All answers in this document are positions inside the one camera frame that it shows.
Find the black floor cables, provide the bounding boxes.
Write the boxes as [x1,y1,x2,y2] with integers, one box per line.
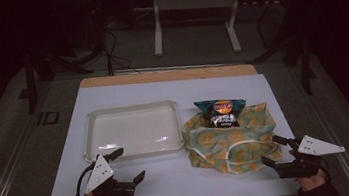
[99,23,143,78]

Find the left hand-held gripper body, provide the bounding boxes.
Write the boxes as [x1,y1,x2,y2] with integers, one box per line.
[79,151,137,196]

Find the black metal stand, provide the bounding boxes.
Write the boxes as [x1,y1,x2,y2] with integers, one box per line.
[240,0,320,103]
[13,42,99,117]

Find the black snack packet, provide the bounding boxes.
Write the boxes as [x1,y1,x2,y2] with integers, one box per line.
[193,94,250,133]

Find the white metal stand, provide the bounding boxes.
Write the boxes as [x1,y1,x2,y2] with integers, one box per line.
[147,0,253,63]

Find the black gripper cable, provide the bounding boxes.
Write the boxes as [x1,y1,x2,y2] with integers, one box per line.
[71,162,101,196]

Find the white table sheet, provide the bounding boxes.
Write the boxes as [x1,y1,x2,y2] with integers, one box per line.
[30,62,302,196]

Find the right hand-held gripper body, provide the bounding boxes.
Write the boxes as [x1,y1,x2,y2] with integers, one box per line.
[272,130,349,181]

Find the wooden table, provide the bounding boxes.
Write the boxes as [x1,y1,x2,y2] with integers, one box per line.
[30,53,302,196]

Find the yellow green patterned cloth bag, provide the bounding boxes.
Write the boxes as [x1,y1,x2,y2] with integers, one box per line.
[178,100,285,182]

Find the white plastic tray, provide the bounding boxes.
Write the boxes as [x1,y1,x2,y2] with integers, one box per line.
[77,98,187,165]

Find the person's right hand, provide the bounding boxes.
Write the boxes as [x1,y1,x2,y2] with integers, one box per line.
[293,167,331,194]

